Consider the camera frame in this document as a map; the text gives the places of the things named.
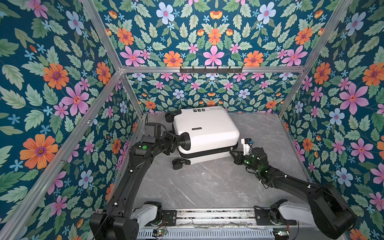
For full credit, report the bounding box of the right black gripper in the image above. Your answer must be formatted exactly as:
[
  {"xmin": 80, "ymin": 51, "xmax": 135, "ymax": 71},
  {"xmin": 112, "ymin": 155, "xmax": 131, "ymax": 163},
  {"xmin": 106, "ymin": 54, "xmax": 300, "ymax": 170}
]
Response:
[{"xmin": 231, "ymin": 149, "xmax": 261, "ymax": 174}]

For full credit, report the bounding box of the white hard-shell suitcase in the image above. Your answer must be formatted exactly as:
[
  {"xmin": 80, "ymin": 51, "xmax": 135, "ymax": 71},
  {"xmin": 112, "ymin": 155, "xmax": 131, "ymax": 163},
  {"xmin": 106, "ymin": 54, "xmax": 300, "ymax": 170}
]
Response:
[{"xmin": 165, "ymin": 107, "xmax": 240, "ymax": 170}]

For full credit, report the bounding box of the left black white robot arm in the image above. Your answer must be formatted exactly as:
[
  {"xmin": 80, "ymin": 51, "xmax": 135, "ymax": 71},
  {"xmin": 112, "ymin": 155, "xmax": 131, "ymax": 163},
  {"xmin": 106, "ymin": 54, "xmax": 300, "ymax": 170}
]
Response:
[{"xmin": 90, "ymin": 132, "xmax": 183, "ymax": 240}]

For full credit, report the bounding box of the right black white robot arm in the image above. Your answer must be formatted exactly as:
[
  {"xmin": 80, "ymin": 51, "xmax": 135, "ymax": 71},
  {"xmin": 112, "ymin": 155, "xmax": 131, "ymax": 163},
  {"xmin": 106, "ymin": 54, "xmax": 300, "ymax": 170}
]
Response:
[{"xmin": 230, "ymin": 148, "xmax": 358, "ymax": 240}]

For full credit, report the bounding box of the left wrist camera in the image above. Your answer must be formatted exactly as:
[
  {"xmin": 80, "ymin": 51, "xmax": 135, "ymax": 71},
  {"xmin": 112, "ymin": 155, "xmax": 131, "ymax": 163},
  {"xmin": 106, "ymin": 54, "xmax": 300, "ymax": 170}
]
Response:
[{"xmin": 142, "ymin": 123, "xmax": 165, "ymax": 144}]

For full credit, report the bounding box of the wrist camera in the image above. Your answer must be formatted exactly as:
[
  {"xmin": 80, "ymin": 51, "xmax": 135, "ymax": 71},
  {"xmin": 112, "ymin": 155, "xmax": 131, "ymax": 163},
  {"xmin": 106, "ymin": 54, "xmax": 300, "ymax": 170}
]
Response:
[
  {"xmin": 241, "ymin": 138, "xmax": 254, "ymax": 156},
  {"xmin": 142, "ymin": 123, "xmax": 165, "ymax": 144}
]

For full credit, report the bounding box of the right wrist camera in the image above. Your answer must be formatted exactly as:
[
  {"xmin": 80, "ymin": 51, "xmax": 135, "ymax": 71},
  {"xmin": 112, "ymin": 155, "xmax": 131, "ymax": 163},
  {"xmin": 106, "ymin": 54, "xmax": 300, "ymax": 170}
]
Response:
[{"xmin": 241, "ymin": 138, "xmax": 254, "ymax": 156}]

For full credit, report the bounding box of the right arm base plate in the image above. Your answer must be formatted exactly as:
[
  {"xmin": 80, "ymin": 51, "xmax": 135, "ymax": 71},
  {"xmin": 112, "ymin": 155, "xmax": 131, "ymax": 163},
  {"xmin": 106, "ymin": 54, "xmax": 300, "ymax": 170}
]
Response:
[{"xmin": 254, "ymin": 207, "xmax": 298, "ymax": 226}]

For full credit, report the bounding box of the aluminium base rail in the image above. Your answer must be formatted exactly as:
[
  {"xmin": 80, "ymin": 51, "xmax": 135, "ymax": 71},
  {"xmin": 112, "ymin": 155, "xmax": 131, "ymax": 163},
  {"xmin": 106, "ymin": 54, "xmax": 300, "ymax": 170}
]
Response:
[{"xmin": 95, "ymin": 207, "xmax": 340, "ymax": 232}]

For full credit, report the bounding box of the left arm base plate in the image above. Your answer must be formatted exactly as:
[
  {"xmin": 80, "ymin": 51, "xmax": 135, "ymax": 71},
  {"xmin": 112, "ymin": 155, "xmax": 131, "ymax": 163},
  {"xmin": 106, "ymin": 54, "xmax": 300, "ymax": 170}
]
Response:
[{"xmin": 155, "ymin": 210, "xmax": 178, "ymax": 227}]

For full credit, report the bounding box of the black hook rail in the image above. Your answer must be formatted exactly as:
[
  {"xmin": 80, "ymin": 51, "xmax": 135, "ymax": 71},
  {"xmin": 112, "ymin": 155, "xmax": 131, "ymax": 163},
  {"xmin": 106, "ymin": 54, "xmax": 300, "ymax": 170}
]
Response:
[{"xmin": 179, "ymin": 66, "xmax": 243, "ymax": 74}]

